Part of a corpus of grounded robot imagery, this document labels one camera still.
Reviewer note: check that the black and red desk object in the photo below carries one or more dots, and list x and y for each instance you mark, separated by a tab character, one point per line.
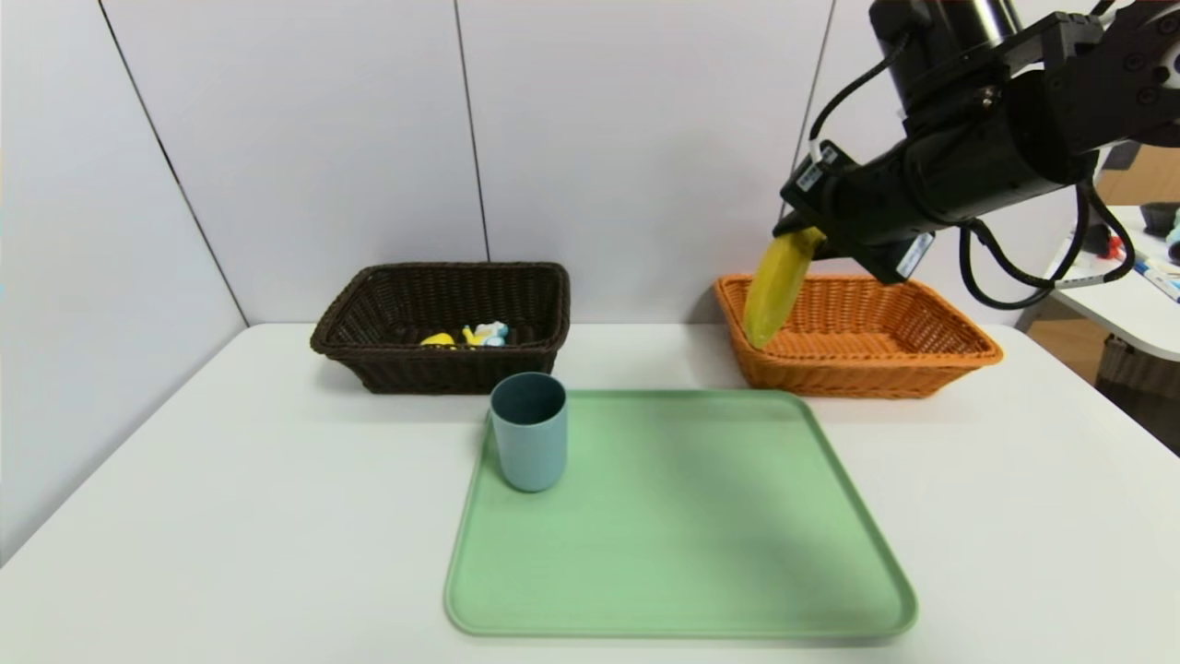
1102	242

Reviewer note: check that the orange wicker basket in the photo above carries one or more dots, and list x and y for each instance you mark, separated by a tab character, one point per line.
857	376

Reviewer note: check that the yellow duck toy car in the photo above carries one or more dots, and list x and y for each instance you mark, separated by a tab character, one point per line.
486	334

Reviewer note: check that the teal desk object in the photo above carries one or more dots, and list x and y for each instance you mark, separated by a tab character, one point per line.
1174	242

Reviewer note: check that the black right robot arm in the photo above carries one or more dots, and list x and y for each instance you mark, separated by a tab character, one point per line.
1005	138

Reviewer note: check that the wooden shelf cabinet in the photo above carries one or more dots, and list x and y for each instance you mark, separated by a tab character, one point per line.
1143	175

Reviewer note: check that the black bowl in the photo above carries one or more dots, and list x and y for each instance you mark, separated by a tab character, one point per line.
1160	219

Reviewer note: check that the yellow banana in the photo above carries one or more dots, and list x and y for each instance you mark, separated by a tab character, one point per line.
779	295

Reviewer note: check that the blue and white marker pen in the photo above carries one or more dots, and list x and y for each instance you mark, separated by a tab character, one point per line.
1157	278

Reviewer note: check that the white side table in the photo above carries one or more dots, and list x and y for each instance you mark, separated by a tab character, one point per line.
1120	309

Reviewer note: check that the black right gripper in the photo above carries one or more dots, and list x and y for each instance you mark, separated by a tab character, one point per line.
853	214

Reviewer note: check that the light green plastic tray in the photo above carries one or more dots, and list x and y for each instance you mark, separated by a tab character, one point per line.
701	572

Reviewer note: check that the blue-grey plastic cup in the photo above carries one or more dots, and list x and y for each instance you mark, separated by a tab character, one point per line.
530	452

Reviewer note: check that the dark brown wicker basket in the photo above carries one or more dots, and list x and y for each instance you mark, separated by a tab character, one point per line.
442	373

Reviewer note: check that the dark grey bin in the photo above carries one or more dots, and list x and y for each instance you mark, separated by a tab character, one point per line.
1143	387

